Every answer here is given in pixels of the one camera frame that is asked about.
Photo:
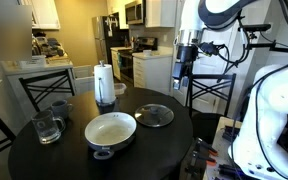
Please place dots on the microwave oven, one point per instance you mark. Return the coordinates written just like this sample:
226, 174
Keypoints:
135, 12

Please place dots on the black chair right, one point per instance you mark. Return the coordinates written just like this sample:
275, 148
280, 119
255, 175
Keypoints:
208, 99

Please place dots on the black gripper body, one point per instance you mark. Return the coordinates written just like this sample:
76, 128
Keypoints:
185, 57

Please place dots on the clear glass mug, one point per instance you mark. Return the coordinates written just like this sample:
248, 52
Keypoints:
48, 126

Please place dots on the round glass lid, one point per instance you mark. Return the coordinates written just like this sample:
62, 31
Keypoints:
154, 115

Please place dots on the appliances on counter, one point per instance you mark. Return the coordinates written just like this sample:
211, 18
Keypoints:
41, 45

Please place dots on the grey pan white interior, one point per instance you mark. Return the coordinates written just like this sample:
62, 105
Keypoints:
110, 132

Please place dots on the orange handled black clamp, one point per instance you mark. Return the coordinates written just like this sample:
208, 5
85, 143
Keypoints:
202, 151

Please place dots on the white kitchen base cabinet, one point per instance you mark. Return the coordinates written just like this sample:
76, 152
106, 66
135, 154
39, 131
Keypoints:
152, 72

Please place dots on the white paper towel roll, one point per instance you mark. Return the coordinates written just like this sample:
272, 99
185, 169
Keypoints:
104, 84

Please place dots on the stainless steel refrigerator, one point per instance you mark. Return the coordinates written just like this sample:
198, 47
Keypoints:
107, 34

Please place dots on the black chair back left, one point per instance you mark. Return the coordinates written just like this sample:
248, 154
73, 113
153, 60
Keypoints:
39, 87

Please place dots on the clear plastic container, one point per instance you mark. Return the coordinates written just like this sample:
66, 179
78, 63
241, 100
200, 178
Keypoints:
119, 88

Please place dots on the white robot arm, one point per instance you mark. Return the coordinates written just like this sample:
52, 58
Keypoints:
255, 149

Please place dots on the grey ceramic mug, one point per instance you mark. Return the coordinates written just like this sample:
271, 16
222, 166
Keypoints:
61, 108

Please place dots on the white side counter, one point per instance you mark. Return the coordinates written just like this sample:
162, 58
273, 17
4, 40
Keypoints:
14, 73

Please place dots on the round black table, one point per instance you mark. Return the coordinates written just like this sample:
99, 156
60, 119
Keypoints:
154, 154

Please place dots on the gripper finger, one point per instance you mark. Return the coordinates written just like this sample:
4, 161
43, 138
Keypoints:
185, 81
176, 84

